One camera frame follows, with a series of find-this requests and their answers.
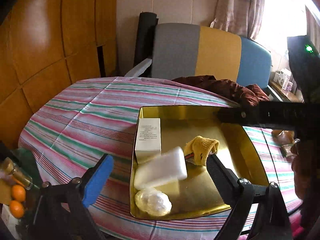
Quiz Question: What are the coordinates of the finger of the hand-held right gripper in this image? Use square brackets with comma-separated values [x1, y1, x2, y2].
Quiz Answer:
[216, 101, 304, 130]

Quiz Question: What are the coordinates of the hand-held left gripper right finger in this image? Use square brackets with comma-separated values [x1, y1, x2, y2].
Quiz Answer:
[206, 154, 293, 240]

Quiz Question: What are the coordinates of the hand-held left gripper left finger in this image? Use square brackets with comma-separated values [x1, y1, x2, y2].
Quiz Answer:
[27, 154, 114, 240]

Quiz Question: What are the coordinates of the yellow sock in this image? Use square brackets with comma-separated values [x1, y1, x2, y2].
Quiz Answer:
[184, 136, 220, 165]

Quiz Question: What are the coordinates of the gold metal tray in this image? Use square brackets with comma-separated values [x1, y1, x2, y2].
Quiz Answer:
[129, 106, 269, 221]

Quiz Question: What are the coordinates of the white foam block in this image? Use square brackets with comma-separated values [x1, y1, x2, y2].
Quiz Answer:
[134, 146, 188, 189]

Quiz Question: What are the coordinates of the person's right hand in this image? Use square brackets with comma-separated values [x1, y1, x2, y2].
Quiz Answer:
[291, 142, 305, 200]

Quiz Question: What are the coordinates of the small white purple carton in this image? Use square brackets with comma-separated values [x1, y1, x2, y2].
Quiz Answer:
[273, 69, 293, 90]

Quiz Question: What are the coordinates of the wooden side table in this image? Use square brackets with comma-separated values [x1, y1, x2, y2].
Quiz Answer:
[267, 80, 304, 103]

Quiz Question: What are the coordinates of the dark red jacket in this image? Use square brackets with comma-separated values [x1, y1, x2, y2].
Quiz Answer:
[172, 75, 270, 109]

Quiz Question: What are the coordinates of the yellow green packet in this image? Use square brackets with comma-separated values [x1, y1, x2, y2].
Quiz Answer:
[280, 140, 299, 158]

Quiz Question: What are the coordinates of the white plastic bag ball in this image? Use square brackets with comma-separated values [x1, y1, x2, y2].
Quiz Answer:
[134, 189, 153, 214]
[147, 191, 173, 217]

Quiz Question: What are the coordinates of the striped tablecloth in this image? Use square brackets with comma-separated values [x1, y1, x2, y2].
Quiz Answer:
[19, 76, 304, 240]

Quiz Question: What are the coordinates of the white cardboard box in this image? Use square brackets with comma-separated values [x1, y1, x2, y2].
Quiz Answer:
[135, 118, 162, 164]

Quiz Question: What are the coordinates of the grey yellow blue chair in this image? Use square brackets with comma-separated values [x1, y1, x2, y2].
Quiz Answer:
[151, 23, 273, 90]

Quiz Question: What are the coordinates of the orange fruit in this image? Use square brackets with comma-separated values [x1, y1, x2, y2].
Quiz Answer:
[9, 200, 25, 218]
[11, 185, 26, 202]

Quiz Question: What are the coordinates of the patterned curtain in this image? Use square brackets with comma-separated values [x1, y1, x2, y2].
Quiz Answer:
[214, 0, 265, 39]

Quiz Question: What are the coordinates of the glass jar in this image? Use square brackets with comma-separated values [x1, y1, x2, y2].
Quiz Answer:
[0, 157, 33, 190]

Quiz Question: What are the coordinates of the white cardboard piece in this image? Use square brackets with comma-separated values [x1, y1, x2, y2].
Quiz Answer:
[124, 58, 152, 78]

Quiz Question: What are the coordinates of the black rolled mat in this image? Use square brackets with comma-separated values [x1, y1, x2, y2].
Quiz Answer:
[134, 11, 159, 77]

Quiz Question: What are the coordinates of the wooden wardrobe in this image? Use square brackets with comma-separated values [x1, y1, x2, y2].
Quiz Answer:
[0, 0, 118, 150]

